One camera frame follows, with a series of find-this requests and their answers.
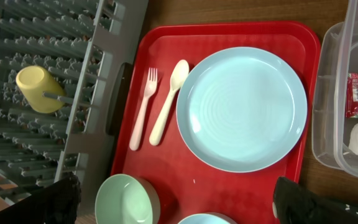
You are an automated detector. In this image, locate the light blue bowl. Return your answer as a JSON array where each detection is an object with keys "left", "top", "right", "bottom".
[{"left": 178, "top": 212, "right": 237, "bottom": 224}]

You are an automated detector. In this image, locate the clear plastic bin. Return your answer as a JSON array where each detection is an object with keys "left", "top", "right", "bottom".
[{"left": 312, "top": 1, "right": 358, "bottom": 177}]

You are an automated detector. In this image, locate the yellow plastic cup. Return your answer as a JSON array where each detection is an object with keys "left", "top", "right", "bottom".
[{"left": 16, "top": 65, "right": 65, "bottom": 113}]

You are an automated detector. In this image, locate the green bowl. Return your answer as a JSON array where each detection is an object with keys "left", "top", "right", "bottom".
[{"left": 94, "top": 174, "right": 161, "bottom": 224}]

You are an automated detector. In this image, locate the light blue plate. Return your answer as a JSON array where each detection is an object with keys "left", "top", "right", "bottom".
[{"left": 177, "top": 47, "right": 308, "bottom": 173}]

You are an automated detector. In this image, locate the white plastic fork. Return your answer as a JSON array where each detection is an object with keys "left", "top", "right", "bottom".
[{"left": 129, "top": 68, "right": 158, "bottom": 151}]

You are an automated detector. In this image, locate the black waste tray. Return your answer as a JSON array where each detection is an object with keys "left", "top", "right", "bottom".
[{"left": 333, "top": 200, "right": 358, "bottom": 224}]

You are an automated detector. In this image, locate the cream plastic spoon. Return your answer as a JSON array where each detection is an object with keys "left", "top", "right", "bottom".
[{"left": 149, "top": 60, "right": 190, "bottom": 146}]

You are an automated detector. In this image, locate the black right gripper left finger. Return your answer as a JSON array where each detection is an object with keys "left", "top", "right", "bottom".
[{"left": 0, "top": 174, "right": 81, "bottom": 224}]

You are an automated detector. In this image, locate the grey dishwasher rack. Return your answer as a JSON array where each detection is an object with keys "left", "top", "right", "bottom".
[{"left": 0, "top": 0, "right": 148, "bottom": 214}]

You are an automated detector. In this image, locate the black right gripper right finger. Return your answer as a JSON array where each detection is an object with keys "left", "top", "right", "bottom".
[{"left": 272, "top": 177, "right": 346, "bottom": 224}]

